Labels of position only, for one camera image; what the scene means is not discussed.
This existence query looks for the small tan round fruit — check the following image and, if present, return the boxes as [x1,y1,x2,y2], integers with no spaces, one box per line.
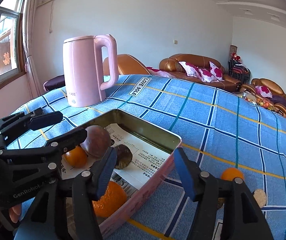
[252,189,267,208]

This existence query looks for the large orange in tin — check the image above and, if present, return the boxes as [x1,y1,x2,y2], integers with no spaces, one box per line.
[93,181,127,218]

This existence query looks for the small orange in tin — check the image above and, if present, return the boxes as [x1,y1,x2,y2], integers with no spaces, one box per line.
[63,146,87,168]

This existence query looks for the purple stool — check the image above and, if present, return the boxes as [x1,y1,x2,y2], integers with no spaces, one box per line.
[43,75,65,92]

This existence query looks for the purple passion fruit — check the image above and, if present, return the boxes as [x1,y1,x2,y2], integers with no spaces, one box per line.
[80,125,111,158]

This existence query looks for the printed paper in tin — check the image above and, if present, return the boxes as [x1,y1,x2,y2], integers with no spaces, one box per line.
[60,123,171,198]

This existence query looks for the blue plaid tablecloth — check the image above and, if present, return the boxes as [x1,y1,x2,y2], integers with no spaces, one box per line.
[11,75,286,239]

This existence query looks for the pink electric kettle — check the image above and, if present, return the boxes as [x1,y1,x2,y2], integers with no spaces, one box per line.
[63,35,119,107]

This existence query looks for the window with curtain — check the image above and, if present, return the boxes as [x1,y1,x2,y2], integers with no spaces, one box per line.
[0,0,40,98]

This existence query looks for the pink metal tin box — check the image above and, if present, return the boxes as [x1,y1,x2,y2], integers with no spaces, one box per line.
[81,109,182,238]

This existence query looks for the brown leather chair back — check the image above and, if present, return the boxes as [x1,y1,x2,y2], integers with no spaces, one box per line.
[117,54,149,75]

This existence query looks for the coffee table with fruit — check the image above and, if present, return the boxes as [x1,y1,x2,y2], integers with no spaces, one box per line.
[234,92,270,108]

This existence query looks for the brown leather armchair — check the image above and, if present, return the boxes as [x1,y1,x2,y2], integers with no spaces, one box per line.
[240,78,286,118]

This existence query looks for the stacked chairs in corner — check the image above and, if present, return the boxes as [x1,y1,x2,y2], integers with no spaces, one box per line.
[227,44,251,85]

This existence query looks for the brown leather long sofa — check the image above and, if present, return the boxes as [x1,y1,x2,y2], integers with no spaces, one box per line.
[159,54,241,92]

